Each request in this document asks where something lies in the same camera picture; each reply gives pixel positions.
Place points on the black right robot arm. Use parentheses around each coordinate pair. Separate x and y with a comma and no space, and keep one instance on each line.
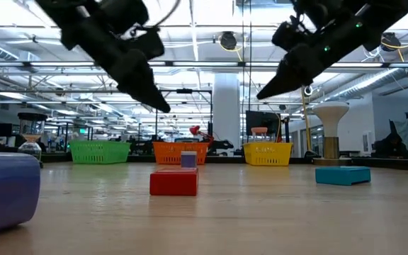
(384,14)

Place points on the white mushroom lamp brass base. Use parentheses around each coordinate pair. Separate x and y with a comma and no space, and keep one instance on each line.
(331,113)

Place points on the black metal stand frame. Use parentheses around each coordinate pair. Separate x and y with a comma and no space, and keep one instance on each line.
(184,91)

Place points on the person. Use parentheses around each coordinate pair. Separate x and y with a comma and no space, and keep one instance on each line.
(391,147)

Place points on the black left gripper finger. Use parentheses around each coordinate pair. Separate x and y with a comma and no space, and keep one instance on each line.
(149,76)
(133,83)

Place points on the orange plastic basket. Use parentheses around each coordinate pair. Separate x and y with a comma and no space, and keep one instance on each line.
(168,152)

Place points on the black metal table frame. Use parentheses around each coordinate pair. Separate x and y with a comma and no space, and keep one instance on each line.
(225,159)

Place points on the yellow plastic basket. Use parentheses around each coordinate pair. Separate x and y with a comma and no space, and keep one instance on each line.
(267,154)

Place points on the purple white charger plug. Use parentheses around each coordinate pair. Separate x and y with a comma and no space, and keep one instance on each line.
(188,159)

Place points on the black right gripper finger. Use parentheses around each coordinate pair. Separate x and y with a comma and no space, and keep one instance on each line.
(297,76)
(280,74)

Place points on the red eraser block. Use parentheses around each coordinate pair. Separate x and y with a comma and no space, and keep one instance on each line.
(174,182)

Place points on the white building column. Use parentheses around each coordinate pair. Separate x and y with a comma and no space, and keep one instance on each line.
(227,106)

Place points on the green plastic basket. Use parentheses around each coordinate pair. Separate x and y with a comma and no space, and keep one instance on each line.
(99,152)

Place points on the red desk lamp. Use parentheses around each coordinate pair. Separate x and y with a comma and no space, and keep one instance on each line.
(194,130)

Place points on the purple spool bottom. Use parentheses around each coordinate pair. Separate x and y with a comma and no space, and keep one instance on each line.
(5,191)

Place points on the black hourglass orange sand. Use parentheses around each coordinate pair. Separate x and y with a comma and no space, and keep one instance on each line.
(32,117)

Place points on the teal eraser block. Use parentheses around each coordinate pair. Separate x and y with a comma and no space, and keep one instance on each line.
(342,176)

